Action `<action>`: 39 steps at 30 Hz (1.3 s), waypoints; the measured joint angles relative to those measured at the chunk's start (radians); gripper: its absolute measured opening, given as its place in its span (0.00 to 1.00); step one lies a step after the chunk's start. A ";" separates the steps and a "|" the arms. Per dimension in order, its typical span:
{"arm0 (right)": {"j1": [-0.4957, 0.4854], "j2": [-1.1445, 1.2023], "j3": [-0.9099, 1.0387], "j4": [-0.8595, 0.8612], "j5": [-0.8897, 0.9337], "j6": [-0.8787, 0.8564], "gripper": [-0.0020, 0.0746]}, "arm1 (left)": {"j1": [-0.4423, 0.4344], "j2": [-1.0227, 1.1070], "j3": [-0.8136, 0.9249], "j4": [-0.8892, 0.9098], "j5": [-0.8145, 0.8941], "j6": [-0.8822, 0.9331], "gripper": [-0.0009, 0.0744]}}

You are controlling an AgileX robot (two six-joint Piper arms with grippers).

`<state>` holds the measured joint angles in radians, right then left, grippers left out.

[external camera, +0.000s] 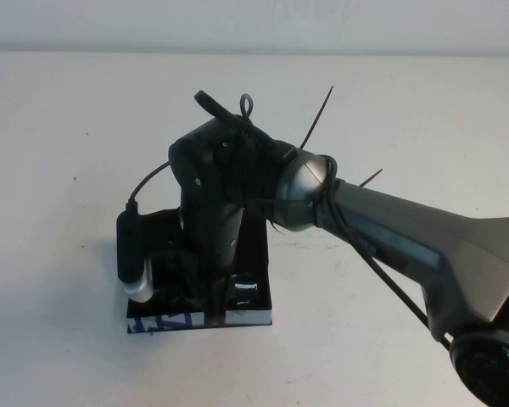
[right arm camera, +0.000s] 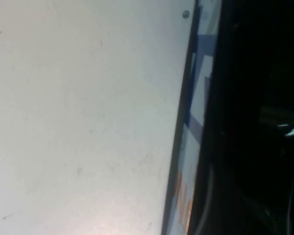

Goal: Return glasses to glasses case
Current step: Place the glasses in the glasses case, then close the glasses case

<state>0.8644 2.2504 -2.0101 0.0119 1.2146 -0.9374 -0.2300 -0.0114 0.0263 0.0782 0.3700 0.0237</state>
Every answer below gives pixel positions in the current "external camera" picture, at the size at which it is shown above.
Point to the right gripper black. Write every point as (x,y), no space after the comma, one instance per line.
(214,241)

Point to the black glasses case printed side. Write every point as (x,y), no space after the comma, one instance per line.
(254,258)

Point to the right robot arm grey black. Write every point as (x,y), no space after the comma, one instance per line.
(407,237)

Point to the looped grey zip tie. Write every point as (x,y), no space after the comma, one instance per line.
(241,106)

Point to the short black zip tie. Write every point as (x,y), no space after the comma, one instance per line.
(371,177)

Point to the long black zip tie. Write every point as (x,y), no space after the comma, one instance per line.
(318,114)

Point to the right wrist camera black silver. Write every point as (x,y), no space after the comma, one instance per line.
(129,246)

